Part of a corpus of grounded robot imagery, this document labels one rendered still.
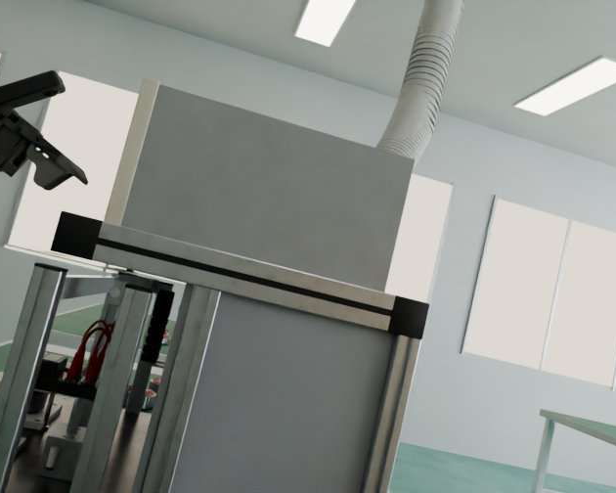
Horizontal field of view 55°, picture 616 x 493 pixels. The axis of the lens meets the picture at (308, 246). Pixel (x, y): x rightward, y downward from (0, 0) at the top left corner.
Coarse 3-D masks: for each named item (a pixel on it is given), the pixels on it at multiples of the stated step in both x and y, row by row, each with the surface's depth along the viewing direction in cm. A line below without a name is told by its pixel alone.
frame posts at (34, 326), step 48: (48, 288) 66; (144, 288) 69; (48, 336) 68; (96, 336) 125; (0, 384) 65; (144, 384) 127; (0, 432) 65; (96, 432) 67; (0, 480) 64; (96, 480) 66
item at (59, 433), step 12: (60, 432) 83; (84, 432) 86; (48, 444) 81; (60, 444) 81; (72, 444) 81; (48, 456) 81; (60, 456) 81; (72, 456) 81; (60, 468) 81; (72, 468) 81
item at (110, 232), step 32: (64, 224) 65; (96, 224) 66; (96, 256) 66; (128, 256) 66; (160, 256) 67; (192, 256) 68; (224, 256) 68; (224, 288) 68; (256, 288) 69; (288, 288) 70; (320, 288) 70; (352, 288) 71; (352, 320) 71; (384, 320) 71; (416, 320) 72
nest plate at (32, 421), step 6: (54, 408) 110; (60, 408) 112; (30, 414) 103; (36, 414) 104; (42, 414) 105; (54, 414) 108; (30, 420) 100; (36, 420) 101; (42, 420) 101; (48, 420) 104; (24, 426) 99; (30, 426) 99; (36, 426) 99; (42, 426) 100
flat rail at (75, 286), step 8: (72, 280) 78; (80, 280) 83; (88, 280) 89; (96, 280) 96; (104, 280) 104; (112, 280) 115; (64, 288) 74; (72, 288) 79; (80, 288) 85; (88, 288) 91; (96, 288) 98; (104, 288) 107; (64, 296) 75; (72, 296) 81
